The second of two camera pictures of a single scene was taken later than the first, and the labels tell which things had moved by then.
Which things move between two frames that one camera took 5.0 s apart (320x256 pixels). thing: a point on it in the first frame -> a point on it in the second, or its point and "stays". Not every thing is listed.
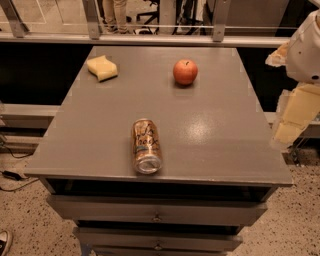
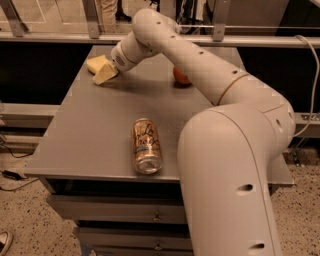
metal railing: (14, 33) stays
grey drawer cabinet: (219, 156) stays
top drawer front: (154, 210) stays
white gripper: (304, 56) -> (118, 59)
